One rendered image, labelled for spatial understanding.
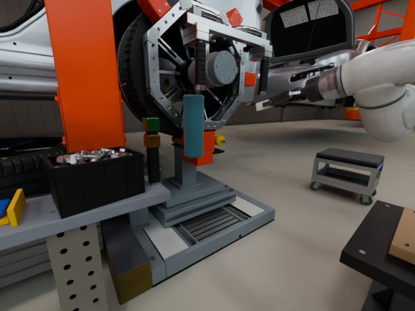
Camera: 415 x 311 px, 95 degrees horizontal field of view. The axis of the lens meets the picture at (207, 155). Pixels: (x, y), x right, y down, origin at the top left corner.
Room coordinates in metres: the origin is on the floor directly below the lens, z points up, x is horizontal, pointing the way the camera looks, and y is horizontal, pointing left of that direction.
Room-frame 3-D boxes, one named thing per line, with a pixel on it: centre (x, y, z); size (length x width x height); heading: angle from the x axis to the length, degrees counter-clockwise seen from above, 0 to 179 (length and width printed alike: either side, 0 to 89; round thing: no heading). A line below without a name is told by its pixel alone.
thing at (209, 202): (1.14, 0.12, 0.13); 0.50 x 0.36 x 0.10; 127
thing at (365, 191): (1.51, -1.16, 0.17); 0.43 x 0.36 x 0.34; 42
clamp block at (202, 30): (0.72, 0.05, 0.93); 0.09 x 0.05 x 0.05; 37
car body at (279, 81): (4.94, -3.00, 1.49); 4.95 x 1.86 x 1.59; 127
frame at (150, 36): (0.99, 0.03, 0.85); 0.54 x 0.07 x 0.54; 127
